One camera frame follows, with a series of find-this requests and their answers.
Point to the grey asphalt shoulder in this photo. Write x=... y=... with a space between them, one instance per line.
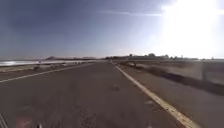
x=186 y=100

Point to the distant row of trees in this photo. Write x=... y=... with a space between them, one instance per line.
x=150 y=56

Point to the grey asphalt road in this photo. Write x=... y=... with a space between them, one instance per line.
x=83 y=96

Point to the yellow painted line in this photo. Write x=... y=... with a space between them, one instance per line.
x=151 y=94

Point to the distant hill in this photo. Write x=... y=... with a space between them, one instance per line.
x=51 y=58

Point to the white painted line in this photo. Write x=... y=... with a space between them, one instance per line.
x=40 y=73

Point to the dark roadside barrier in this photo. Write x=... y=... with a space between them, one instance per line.
x=186 y=80

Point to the white guardrail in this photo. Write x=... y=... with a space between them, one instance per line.
x=16 y=62

